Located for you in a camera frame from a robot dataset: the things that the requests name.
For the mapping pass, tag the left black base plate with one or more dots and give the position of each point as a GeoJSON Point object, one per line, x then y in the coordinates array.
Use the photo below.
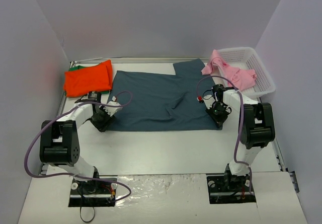
{"type": "Point", "coordinates": [90, 194]}

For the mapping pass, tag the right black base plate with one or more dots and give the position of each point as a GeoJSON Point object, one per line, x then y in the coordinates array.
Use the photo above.
{"type": "Point", "coordinates": [220, 192]}

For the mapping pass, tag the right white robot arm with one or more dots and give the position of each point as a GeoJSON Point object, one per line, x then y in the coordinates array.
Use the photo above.
{"type": "Point", "coordinates": [255, 124]}

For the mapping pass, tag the green folded t shirt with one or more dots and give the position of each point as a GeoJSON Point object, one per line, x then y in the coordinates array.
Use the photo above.
{"type": "Point", "coordinates": [76, 68]}

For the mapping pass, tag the orange folded t shirt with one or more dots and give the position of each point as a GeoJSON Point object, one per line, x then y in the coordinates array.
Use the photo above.
{"type": "Point", "coordinates": [94, 78]}

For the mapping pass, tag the blue t shirt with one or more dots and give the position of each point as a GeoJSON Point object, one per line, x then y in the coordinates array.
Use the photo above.
{"type": "Point", "coordinates": [162, 102]}

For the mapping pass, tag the white plastic basket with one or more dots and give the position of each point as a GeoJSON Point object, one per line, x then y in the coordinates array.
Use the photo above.
{"type": "Point", "coordinates": [247, 58]}

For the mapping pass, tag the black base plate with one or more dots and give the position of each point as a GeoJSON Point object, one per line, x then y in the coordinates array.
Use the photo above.
{"type": "Point", "coordinates": [90, 194]}
{"type": "Point", "coordinates": [220, 192]}

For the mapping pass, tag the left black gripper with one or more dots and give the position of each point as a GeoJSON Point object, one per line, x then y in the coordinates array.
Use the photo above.
{"type": "Point", "coordinates": [102, 122]}

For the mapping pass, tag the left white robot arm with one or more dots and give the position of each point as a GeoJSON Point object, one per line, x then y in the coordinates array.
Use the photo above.
{"type": "Point", "coordinates": [59, 143]}

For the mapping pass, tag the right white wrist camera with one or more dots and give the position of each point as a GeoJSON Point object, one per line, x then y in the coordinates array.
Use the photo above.
{"type": "Point", "coordinates": [208, 100]}

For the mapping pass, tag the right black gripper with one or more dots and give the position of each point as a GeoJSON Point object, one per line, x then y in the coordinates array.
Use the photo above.
{"type": "Point", "coordinates": [218, 116]}

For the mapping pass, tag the pink t shirt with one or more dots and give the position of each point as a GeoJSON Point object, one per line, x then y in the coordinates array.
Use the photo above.
{"type": "Point", "coordinates": [242, 78]}

